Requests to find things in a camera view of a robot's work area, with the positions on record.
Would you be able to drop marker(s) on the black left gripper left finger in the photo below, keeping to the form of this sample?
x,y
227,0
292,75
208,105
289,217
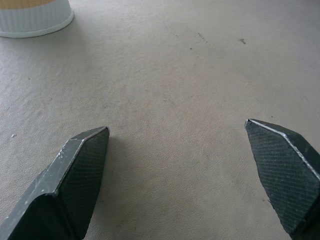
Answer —
x,y
65,190

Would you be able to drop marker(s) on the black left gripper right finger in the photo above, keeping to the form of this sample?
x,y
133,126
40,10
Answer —
x,y
282,170

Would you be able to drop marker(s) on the white ribbed paper cup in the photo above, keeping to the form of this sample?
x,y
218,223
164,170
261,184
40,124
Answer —
x,y
32,18

